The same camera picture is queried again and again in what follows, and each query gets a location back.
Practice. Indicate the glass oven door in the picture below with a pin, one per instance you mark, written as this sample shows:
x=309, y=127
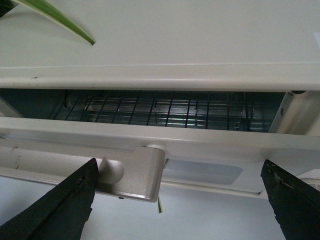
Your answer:
x=198, y=159

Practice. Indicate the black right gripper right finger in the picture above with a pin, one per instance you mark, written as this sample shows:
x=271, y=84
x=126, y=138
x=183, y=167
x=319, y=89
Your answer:
x=296, y=204

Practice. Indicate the green striped spider plant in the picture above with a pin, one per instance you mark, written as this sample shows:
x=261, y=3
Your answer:
x=48, y=11

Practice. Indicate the silver oven door handle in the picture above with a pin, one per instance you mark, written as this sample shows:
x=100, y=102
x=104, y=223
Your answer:
x=132, y=175

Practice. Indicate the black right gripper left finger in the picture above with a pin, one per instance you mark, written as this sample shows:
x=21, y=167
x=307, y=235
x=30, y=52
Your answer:
x=61, y=213

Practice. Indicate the white Toshiba toaster oven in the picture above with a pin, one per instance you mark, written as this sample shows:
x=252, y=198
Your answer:
x=196, y=45

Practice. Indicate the metal oven wire rack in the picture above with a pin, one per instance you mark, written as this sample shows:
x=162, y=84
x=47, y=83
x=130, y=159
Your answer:
x=180, y=109

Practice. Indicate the small fallen green leaf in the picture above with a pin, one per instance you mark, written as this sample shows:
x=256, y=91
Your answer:
x=159, y=205

